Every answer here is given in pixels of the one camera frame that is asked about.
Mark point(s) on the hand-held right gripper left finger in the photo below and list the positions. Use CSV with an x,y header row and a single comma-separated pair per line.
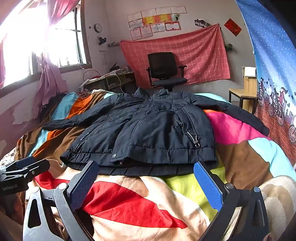
x,y
83,185

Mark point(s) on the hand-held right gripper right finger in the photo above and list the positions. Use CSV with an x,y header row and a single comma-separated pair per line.
x,y
208,187

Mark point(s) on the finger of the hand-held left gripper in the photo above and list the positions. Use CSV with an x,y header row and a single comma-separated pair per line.
x,y
24,161
34,168

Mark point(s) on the dark navy padded jacket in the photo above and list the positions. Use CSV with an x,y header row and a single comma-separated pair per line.
x,y
148,129

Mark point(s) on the colourful patchwork blanket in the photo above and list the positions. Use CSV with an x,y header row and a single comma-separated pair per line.
x,y
233,139

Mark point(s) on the beige fleece blanket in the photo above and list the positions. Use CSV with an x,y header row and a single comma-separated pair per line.
x,y
279,199

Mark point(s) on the wooden chair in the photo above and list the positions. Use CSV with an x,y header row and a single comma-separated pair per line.
x,y
249,85

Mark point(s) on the cluttered wooden desk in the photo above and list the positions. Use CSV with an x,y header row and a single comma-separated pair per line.
x,y
115,80

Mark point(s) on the window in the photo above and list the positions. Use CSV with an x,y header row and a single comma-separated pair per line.
x,y
62,44

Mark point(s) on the black office chair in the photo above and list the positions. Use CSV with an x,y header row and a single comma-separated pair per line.
x,y
161,64

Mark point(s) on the blue printed curtain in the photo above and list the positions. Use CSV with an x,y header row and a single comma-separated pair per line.
x,y
275,58

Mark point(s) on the red curtain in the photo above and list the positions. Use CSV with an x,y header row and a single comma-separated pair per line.
x,y
61,10

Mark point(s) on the red checked wall cloth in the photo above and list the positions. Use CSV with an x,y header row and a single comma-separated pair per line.
x,y
203,55

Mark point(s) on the green wall ornament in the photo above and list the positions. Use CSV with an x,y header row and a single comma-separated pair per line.
x,y
229,46

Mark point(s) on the black wall ornament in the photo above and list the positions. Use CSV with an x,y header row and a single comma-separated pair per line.
x,y
102,41

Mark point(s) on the small wall rack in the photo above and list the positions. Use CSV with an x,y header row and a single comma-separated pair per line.
x,y
113,44

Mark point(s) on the round wall clock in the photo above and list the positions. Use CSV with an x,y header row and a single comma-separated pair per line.
x,y
97,28

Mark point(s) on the red paper wall decoration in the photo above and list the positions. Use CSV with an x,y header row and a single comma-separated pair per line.
x,y
232,27

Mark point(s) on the wall photos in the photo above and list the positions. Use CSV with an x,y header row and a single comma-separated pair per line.
x,y
201,23

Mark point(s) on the group of wall certificates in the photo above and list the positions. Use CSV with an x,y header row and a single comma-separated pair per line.
x,y
157,22

